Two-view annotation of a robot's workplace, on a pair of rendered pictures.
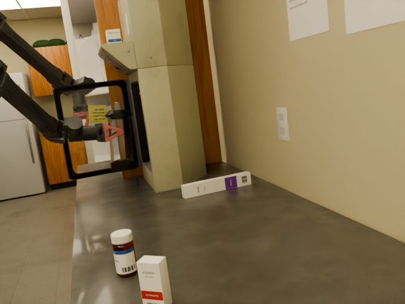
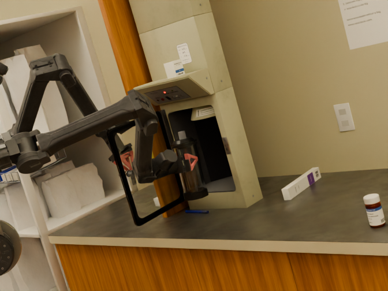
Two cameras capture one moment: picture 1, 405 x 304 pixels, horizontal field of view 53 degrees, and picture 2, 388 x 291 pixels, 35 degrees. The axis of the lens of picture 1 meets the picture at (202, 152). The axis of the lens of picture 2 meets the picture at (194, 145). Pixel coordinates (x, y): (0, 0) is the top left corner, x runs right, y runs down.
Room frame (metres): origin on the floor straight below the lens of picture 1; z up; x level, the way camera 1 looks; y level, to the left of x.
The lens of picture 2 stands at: (-0.47, 1.48, 1.61)
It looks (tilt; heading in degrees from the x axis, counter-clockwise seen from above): 9 degrees down; 330
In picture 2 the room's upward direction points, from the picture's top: 16 degrees counter-clockwise
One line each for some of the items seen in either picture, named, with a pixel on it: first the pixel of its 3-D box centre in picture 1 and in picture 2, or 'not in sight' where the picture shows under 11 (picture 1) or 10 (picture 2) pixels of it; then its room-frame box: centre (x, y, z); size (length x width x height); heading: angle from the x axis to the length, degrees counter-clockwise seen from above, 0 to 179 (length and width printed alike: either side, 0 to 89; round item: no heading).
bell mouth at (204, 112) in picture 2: not in sight; (209, 108); (1.68, 0.14, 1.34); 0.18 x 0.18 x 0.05
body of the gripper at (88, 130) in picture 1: (91, 133); (168, 166); (1.62, 0.43, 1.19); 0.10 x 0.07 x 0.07; 18
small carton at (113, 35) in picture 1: (113, 38); (174, 68); (1.62, 0.28, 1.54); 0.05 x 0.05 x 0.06; 16
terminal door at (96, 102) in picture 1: (97, 129); (148, 167); (1.77, 0.44, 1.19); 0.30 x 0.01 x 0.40; 108
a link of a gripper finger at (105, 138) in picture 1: (110, 132); (187, 161); (1.61, 0.35, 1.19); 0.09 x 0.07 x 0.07; 108
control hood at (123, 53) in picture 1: (116, 60); (172, 90); (1.66, 0.29, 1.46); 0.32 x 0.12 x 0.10; 15
